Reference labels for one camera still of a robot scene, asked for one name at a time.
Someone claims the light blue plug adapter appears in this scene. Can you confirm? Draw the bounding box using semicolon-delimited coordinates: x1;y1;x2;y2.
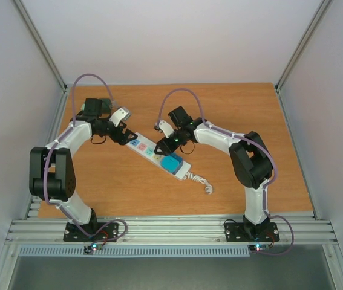
160;155;183;174

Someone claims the white multi-socket power strip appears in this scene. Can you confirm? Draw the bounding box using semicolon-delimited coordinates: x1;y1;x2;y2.
127;133;191;180

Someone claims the dark green cube adapter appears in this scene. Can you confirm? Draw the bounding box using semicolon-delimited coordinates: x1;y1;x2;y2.
100;98;113;114

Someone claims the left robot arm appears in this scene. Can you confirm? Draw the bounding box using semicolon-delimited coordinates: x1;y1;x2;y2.
29;98;137;241

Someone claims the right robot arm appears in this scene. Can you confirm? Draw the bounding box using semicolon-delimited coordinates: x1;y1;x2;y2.
154;106;276;241

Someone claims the dark blue cube adapter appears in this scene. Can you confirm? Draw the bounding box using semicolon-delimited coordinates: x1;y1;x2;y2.
169;153;183;175

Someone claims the left controller board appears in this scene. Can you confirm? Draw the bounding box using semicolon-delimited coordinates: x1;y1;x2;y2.
83;244;103;254

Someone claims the controller board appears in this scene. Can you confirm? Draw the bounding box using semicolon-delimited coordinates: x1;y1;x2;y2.
249;243;273;252
83;244;103;254

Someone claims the right controller board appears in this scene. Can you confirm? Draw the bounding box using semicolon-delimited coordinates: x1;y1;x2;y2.
249;243;273;252

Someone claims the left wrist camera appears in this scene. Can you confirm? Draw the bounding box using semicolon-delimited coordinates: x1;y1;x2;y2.
109;107;131;127

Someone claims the white coiled power cord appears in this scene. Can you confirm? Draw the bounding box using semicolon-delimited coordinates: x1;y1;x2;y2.
184;170;214;196

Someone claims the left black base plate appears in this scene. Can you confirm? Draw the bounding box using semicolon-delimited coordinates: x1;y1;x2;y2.
63;222;120;242

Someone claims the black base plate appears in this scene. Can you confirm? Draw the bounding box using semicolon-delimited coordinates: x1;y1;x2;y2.
63;222;120;242
223;219;280;242

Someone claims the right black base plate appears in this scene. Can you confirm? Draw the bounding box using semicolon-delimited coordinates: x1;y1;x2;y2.
223;219;280;242

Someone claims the grey slotted cable duct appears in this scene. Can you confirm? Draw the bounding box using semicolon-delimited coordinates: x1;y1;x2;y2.
18;245;249;258

